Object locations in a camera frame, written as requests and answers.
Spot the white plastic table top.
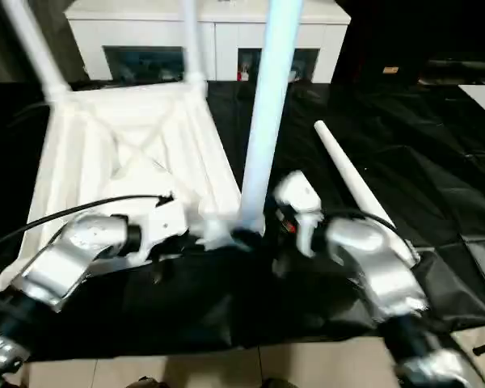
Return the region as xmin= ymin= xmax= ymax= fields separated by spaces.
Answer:
xmin=0 ymin=78 xmax=268 ymax=293

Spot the grey curtain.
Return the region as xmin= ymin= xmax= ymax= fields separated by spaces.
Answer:
xmin=0 ymin=0 xmax=91 ymax=85

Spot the black mat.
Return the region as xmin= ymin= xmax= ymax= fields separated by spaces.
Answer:
xmin=0 ymin=79 xmax=485 ymax=363

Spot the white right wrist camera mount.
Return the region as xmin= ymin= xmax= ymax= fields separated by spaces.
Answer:
xmin=273 ymin=169 xmax=325 ymax=259

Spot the white cabinet with glass doors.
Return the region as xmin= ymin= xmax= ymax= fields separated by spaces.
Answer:
xmin=63 ymin=0 xmax=353 ymax=85

